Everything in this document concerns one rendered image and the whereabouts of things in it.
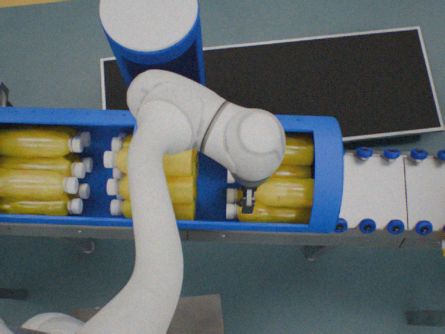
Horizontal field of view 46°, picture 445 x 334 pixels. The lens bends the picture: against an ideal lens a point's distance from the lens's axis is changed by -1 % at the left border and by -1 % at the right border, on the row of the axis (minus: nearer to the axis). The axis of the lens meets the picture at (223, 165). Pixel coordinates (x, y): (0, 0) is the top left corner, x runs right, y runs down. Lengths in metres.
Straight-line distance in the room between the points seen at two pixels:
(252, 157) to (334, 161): 0.38
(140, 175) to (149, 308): 0.23
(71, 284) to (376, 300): 1.32
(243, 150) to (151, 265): 0.27
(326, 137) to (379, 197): 0.37
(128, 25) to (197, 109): 0.70
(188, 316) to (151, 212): 0.65
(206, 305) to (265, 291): 1.04
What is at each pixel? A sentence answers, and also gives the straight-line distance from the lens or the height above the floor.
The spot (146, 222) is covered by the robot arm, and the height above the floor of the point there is 1.65.
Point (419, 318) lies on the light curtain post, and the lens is 2.34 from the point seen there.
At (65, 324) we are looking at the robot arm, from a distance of 1.10.
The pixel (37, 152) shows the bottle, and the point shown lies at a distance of 1.35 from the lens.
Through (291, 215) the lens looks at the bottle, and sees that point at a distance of 1.29.
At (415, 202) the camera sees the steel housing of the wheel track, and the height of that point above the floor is 0.93.
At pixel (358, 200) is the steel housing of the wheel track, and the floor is 0.93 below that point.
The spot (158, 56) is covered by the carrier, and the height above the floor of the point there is 1.01.
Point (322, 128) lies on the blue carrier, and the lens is 1.23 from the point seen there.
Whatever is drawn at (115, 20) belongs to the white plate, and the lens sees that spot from 1.56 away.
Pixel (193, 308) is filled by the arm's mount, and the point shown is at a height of 1.01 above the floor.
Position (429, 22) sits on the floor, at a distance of 2.92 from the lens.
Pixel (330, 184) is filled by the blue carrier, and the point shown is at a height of 1.22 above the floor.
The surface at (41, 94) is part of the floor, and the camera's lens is 2.70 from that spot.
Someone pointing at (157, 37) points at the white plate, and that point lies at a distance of 1.51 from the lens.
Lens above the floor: 2.35
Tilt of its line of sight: 74 degrees down
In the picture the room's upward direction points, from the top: straight up
